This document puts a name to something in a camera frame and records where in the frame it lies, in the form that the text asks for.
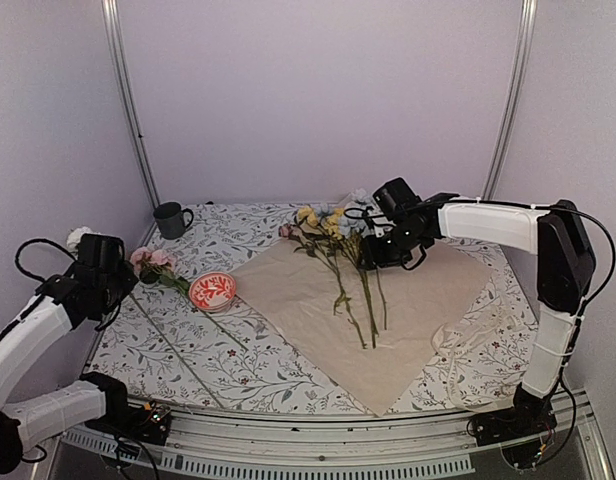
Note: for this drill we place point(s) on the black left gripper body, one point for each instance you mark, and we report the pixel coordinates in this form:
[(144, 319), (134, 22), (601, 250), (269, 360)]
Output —
[(117, 288)]

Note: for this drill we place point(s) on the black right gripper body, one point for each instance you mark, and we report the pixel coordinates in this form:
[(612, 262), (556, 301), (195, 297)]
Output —
[(396, 251)]

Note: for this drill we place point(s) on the white fake flower stem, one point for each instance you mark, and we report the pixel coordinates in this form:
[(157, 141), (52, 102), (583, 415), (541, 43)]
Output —
[(78, 237)]

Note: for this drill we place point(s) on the blue fake flower stem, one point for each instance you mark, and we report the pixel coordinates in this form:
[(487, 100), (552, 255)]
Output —
[(346, 226)]

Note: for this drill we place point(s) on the pale pink white flower stem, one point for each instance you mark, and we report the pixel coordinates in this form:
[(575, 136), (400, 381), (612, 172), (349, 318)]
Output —
[(157, 267)]

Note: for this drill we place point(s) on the yellow fake flower stem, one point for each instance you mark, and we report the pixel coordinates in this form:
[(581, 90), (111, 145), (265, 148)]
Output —
[(306, 218)]

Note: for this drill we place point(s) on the beige wrapping paper sheet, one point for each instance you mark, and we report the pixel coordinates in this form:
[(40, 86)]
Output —
[(295, 293)]

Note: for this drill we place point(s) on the right arm base board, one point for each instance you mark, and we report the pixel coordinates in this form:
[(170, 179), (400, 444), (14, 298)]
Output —
[(513, 430)]

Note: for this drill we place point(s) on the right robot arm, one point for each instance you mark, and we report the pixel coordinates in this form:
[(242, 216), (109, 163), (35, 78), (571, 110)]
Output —
[(556, 236)]

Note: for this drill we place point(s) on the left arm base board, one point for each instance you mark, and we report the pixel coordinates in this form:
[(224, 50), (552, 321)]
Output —
[(149, 423)]

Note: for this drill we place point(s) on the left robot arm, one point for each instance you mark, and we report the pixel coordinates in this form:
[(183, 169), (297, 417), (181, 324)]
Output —
[(22, 342)]

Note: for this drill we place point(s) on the dark grey mug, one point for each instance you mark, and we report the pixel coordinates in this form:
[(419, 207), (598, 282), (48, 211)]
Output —
[(172, 220)]

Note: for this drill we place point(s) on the white lace ribbon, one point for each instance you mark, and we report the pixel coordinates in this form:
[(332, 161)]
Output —
[(480, 360)]

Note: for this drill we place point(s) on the red white patterned dish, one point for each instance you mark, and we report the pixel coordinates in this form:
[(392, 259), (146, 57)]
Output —
[(213, 292)]

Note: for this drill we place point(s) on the right aluminium frame post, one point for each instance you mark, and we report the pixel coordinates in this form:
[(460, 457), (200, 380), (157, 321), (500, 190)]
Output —
[(519, 68)]

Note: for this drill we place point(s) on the aluminium frame post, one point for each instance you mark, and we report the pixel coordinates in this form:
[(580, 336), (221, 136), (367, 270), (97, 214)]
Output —
[(519, 68), (113, 30)]

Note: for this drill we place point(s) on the left aluminium frame post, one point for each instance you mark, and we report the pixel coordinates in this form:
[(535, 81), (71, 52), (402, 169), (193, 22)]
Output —
[(113, 30)]

